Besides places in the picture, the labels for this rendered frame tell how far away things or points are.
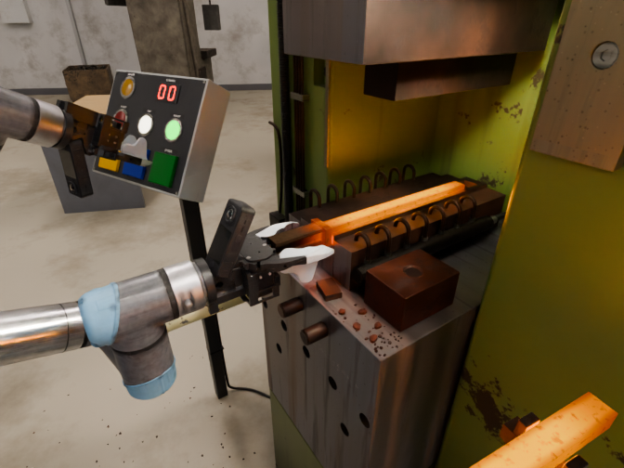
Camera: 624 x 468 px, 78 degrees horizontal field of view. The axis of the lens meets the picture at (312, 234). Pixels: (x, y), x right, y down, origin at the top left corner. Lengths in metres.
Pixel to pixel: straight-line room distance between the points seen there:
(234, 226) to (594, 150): 0.44
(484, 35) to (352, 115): 0.31
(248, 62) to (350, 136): 7.56
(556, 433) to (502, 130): 0.68
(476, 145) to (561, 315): 0.52
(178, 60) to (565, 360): 5.22
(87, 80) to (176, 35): 2.69
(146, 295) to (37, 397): 1.47
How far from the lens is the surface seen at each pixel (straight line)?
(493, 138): 0.99
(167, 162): 0.97
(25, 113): 0.79
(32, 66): 9.34
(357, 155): 0.91
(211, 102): 0.97
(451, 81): 0.72
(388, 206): 0.75
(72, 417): 1.85
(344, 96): 0.85
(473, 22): 0.68
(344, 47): 0.56
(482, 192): 0.91
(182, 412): 1.70
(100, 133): 0.85
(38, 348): 0.68
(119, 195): 3.33
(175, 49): 5.46
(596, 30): 0.50
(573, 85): 0.51
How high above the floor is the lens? 1.32
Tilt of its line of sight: 30 degrees down
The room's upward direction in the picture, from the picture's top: straight up
